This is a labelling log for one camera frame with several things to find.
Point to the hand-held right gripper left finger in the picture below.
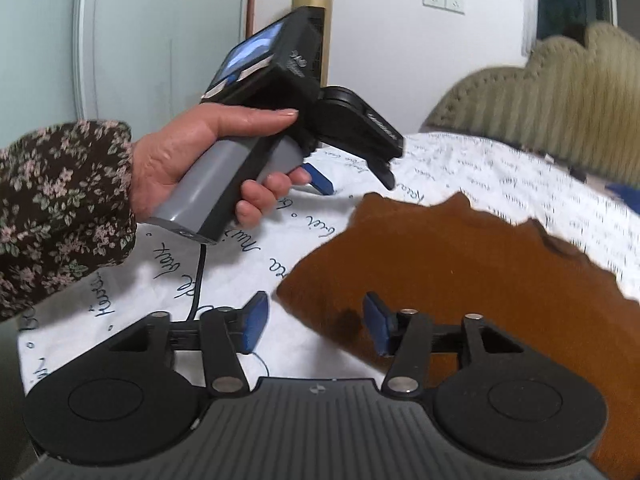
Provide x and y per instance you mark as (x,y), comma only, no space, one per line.
(255,322)

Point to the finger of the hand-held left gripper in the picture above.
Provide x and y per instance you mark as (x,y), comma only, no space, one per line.
(320,179)
(382,174)

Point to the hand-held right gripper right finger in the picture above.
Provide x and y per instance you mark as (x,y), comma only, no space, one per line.
(377,325)

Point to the brown garment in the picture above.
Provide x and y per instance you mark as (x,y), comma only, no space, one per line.
(475,270)

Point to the person's left forearm floral sleeve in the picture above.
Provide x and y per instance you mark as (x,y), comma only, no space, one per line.
(60,200)

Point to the person's left hand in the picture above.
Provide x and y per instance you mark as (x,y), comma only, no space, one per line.
(170,155)

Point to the white printed bed sheet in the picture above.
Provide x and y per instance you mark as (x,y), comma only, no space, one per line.
(500,175)

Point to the frosted glass door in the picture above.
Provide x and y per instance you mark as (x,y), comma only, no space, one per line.
(150,35)

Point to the olive padded headboard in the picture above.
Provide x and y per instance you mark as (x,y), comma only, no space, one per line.
(550,90)

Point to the blue cloth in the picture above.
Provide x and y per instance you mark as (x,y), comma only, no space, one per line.
(622,194)

